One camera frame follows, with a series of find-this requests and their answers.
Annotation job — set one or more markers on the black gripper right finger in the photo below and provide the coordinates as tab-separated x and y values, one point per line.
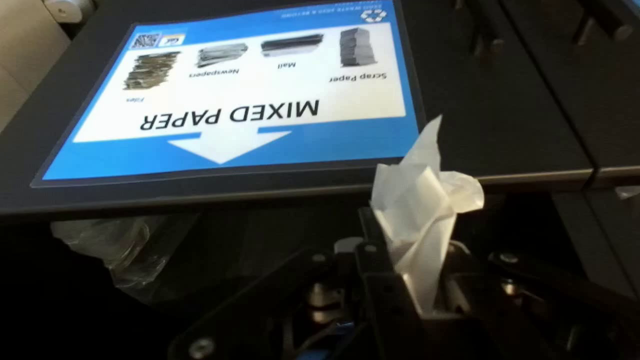
513	307

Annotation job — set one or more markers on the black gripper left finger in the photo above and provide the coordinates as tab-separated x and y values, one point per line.
314	307

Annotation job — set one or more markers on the black bin liner bag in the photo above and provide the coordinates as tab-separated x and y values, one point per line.
134	248

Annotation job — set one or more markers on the right black bin door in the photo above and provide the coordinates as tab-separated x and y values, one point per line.
501	123

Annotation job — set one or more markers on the black bin door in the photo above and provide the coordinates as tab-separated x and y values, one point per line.
501	123
589	53

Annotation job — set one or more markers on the left black bin door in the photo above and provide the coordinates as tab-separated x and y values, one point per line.
589	53

